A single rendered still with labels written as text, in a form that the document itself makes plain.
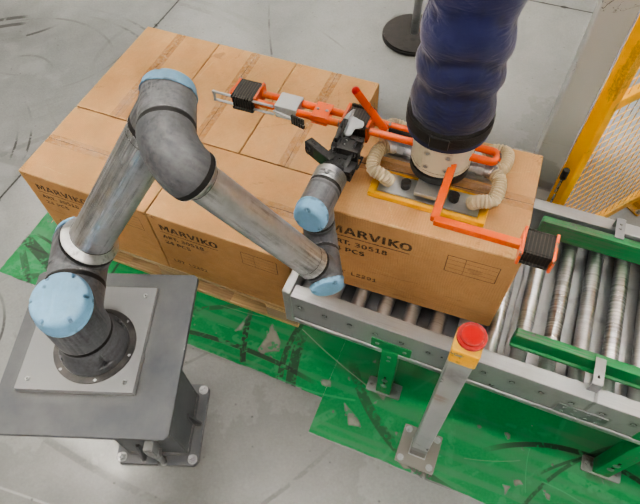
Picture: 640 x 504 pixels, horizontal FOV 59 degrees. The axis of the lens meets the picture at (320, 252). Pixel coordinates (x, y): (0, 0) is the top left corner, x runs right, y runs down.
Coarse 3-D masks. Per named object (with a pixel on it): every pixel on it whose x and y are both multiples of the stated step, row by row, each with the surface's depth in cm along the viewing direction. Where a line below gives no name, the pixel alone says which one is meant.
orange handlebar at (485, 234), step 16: (272, 96) 168; (304, 112) 163; (320, 112) 162; (336, 112) 163; (400, 128) 159; (480, 160) 152; (496, 160) 151; (448, 176) 148; (448, 224) 140; (464, 224) 140; (496, 240) 138; (512, 240) 137
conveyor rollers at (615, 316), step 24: (600, 264) 195; (624, 264) 195; (360, 288) 193; (528, 288) 192; (624, 288) 190; (384, 312) 187; (408, 312) 187; (504, 312) 187; (528, 312) 186; (552, 312) 186; (624, 312) 186; (552, 336) 181; (576, 336) 182; (552, 360) 177
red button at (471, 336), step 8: (464, 328) 130; (472, 328) 130; (480, 328) 130; (456, 336) 131; (464, 336) 129; (472, 336) 129; (480, 336) 129; (464, 344) 128; (472, 344) 128; (480, 344) 128
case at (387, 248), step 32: (384, 160) 171; (352, 192) 164; (480, 192) 163; (512, 192) 163; (352, 224) 163; (384, 224) 158; (416, 224) 157; (512, 224) 156; (352, 256) 177; (384, 256) 171; (416, 256) 165; (448, 256) 159; (480, 256) 154; (512, 256) 151; (384, 288) 187; (416, 288) 180; (448, 288) 173; (480, 288) 167; (480, 320) 182
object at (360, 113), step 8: (352, 104) 162; (360, 104) 162; (344, 112) 160; (360, 112) 162; (368, 120) 160; (360, 128) 157; (368, 128) 157; (344, 136) 161; (360, 136) 160; (368, 136) 160
